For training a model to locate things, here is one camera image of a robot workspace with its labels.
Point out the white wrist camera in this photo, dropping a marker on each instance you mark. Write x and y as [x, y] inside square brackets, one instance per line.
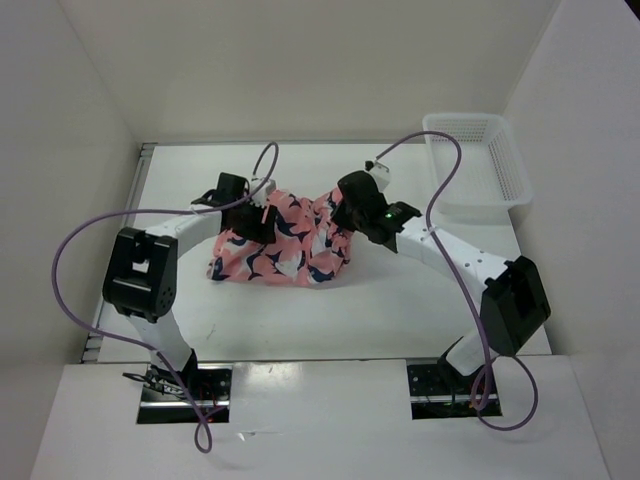
[261, 189]
[379, 172]

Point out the white plastic basket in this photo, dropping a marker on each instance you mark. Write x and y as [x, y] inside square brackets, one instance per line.
[491, 178]

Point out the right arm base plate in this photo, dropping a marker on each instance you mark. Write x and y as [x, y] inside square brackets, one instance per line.
[437, 393]

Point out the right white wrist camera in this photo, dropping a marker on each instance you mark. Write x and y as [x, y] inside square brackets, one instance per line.
[379, 172]

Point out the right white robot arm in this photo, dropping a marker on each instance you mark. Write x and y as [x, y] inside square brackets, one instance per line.
[508, 294]

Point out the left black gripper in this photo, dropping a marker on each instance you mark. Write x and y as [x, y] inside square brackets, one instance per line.
[260, 232]

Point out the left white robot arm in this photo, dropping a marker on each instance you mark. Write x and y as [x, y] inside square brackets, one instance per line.
[141, 278]

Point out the pink shark print shorts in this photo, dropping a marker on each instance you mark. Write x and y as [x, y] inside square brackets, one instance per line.
[309, 248]

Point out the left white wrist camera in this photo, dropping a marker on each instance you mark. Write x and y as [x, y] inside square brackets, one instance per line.
[261, 189]

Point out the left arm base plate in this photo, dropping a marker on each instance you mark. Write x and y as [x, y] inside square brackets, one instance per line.
[164, 402]

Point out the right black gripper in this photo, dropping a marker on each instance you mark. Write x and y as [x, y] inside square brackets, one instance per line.
[339, 216]

